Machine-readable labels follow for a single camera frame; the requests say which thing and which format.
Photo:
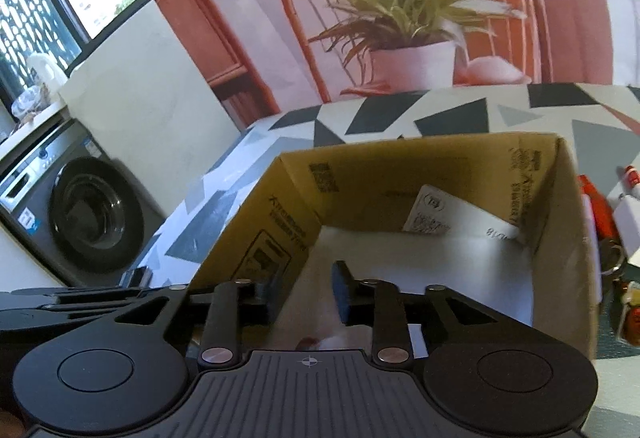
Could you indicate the patterned bundle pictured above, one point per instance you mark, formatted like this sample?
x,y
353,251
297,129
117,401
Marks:
x,y
31,102

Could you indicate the white rectangular block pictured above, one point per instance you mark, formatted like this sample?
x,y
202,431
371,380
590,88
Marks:
x,y
629,230

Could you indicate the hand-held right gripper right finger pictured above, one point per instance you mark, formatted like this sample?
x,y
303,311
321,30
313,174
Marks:
x,y
342,293

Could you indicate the small white red-labelled bottle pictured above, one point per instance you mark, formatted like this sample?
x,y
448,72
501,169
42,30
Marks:
x,y
632,179

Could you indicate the wall poster with potted plant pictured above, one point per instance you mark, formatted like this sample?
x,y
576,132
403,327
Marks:
x,y
410,3

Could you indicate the white plastic jug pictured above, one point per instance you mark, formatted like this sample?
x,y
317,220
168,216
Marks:
x,y
44,68

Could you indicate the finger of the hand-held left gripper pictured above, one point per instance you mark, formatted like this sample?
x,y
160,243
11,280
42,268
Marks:
x,y
75,307

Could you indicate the grey front-loading washing machine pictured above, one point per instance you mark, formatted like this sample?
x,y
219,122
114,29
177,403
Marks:
x,y
90,213

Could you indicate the red brush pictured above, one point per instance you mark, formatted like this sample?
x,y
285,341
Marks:
x,y
602,213

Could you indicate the brown cardboard box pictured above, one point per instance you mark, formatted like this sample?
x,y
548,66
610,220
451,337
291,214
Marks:
x,y
570,268

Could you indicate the white coded card packet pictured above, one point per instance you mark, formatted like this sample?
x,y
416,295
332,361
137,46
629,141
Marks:
x,y
465,215

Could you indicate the small orange yellow packet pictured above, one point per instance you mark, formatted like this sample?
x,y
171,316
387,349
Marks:
x,y
631,313

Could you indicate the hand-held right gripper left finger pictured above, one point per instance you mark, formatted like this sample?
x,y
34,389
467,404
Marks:
x,y
275,290

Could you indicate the geometric patterned tablecloth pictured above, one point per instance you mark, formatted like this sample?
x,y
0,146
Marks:
x,y
450,110

